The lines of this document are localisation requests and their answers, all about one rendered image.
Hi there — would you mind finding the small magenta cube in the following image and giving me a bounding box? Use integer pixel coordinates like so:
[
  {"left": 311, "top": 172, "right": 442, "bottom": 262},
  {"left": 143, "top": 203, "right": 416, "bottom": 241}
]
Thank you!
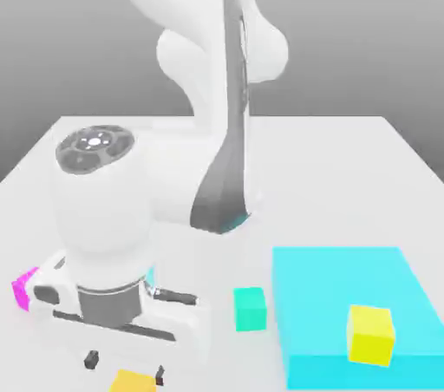
[{"left": 10, "top": 266, "right": 40, "bottom": 312}]

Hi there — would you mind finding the small orange cube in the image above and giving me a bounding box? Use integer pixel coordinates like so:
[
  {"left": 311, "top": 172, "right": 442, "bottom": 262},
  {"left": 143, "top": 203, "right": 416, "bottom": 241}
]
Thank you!
[{"left": 108, "top": 369, "right": 158, "bottom": 392}]

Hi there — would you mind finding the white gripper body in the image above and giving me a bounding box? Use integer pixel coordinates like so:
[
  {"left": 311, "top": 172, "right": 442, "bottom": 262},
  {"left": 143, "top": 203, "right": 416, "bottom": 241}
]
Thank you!
[{"left": 29, "top": 295, "right": 212, "bottom": 367}]

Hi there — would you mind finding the large cyan box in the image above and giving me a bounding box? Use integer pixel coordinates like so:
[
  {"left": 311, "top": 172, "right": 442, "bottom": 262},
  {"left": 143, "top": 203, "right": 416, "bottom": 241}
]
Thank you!
[{"left": 271, "top": 245, "right": 444, "bottom": 392}]

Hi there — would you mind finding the small yellow cube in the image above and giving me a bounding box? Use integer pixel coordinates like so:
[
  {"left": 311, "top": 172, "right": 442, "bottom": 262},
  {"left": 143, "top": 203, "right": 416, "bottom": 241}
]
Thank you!
[{"left": 345, "top": 304, "right": 397, "bottom": 369}]

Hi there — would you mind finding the small green cube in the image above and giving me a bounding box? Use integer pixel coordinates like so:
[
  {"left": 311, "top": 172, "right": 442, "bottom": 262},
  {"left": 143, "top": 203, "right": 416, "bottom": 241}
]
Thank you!
[{"left": 232, "top": 286, "right": 269, "bottom": 333}]

